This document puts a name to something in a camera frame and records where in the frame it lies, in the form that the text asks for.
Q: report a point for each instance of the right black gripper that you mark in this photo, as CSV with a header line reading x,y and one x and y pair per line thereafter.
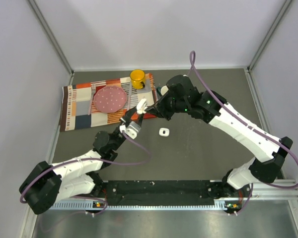
x,y
159,108

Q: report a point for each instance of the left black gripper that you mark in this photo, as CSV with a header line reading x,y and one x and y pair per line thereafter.
x,y
128,115

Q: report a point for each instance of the white earbud charging case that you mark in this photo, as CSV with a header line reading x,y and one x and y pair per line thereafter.
x,y
164,132

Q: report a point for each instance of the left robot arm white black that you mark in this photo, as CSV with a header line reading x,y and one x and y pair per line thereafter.
x,y
48,184

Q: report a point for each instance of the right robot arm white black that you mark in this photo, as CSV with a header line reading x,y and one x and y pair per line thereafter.
x,y
269,151

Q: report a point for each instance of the dark green mug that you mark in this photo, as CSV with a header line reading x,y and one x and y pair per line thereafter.
x,y
161,91

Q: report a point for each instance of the pink dotted plate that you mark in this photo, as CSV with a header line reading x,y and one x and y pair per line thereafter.
x,y
110,99

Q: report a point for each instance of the lilac knife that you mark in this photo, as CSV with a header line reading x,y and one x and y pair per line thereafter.
x,y
129,96

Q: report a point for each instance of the yellow mug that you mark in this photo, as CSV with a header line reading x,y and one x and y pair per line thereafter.
x,y
138,79

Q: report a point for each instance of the lilac fork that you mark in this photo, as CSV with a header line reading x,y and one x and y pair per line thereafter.
x,y
93,91

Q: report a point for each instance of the patterned orange placemat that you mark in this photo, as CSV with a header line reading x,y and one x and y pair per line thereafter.
x,y
75,103

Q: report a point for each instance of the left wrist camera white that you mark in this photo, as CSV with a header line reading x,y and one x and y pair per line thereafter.
x,y
131,130

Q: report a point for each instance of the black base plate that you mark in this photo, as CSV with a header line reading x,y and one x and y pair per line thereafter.
x,y
163,192

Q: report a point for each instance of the grey slotted cable duct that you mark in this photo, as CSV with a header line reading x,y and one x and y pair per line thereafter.
x,y
218,205

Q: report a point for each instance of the aluminium frame rail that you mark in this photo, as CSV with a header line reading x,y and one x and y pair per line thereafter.
x,y
262,191

